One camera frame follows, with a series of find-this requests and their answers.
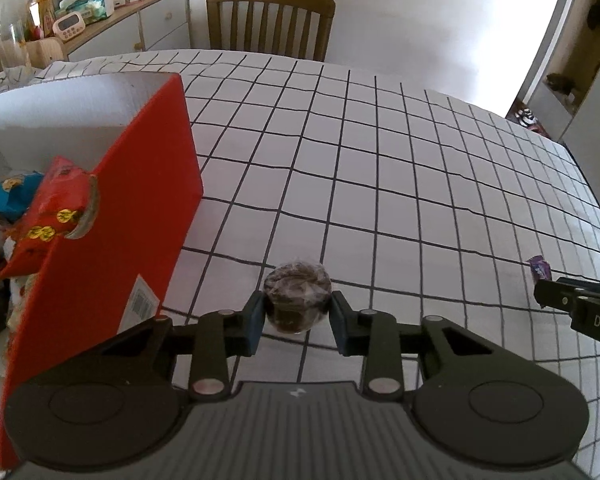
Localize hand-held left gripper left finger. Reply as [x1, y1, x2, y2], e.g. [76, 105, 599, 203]
[79, 290, 267, 402]

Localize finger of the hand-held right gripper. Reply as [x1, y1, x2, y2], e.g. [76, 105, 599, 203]
[534, 277, 600, 314]

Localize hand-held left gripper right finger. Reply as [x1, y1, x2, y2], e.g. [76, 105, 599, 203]
[329, 291, 520, 402]

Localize small purple candy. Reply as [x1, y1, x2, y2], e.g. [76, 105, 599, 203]
[526, 255, 552, 282]

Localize round chocolate cake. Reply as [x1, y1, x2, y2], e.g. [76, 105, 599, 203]
[262, 259, 332, 335]

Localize red cardboard box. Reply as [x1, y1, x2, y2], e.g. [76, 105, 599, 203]
[0, 72, 204, 472]

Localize red snack bag gold coins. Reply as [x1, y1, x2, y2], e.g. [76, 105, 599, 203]
[0, 156, 101, 279]

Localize blue snack packet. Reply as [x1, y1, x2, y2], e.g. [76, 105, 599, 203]
[0, 172, 46, 224]

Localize checked white tablecloth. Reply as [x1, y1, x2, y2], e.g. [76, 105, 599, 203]
[0, 49, 600, 480]

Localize row of shoes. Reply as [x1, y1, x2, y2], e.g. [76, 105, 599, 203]
[514, 107, 547, 134]

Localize white shoe cabinet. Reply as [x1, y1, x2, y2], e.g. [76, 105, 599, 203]
[560, 62, 600, 152]

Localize white sideboard cabinet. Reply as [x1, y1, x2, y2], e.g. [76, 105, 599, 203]
[60, 0, 191, 64]

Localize wooden box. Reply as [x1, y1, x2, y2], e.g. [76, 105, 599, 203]
[22, 36, 66, 64]

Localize white kitchen timer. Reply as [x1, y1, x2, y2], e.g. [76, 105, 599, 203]
[52, 14, 85, 41]

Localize white tissue box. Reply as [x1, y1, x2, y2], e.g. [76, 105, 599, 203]
[59, 0, 116, 24]

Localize orange liquid jar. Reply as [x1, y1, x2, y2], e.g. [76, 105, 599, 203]
[27, 0, 57, 41]

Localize large glass jar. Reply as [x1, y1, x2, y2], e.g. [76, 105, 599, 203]
[0, 0, 32, 67]

